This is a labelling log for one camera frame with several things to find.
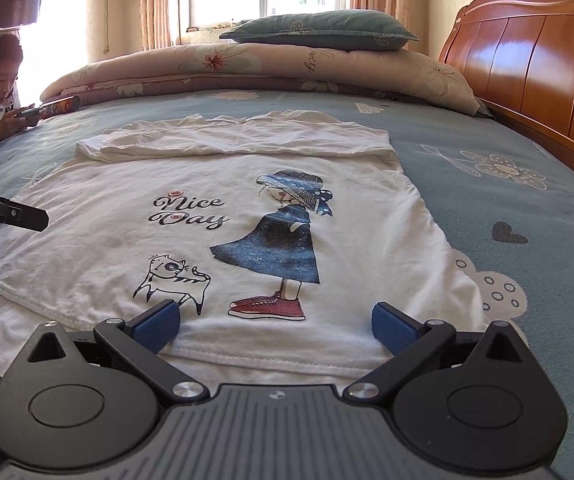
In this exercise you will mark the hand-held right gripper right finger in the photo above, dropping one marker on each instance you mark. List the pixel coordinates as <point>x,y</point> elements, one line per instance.
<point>392,327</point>

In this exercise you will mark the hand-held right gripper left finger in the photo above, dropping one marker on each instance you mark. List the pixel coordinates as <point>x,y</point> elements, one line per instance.
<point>159,325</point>

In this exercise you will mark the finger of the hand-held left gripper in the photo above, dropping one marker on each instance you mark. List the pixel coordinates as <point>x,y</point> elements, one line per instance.
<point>24,215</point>

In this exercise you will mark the white printed long-sleeve shirt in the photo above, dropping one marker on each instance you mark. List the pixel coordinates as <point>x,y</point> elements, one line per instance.
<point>92,240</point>

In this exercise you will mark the red chip can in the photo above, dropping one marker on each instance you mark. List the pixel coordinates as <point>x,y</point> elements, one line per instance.
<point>59,107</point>

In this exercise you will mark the pink floral quilt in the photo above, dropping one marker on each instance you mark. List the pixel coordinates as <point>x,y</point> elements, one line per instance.
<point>267,72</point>

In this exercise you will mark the wooden headboard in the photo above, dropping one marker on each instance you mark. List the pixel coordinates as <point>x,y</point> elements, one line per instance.
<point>537,60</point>

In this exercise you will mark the teal floral pillow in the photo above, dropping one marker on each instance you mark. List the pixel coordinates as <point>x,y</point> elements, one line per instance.
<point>322,30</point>

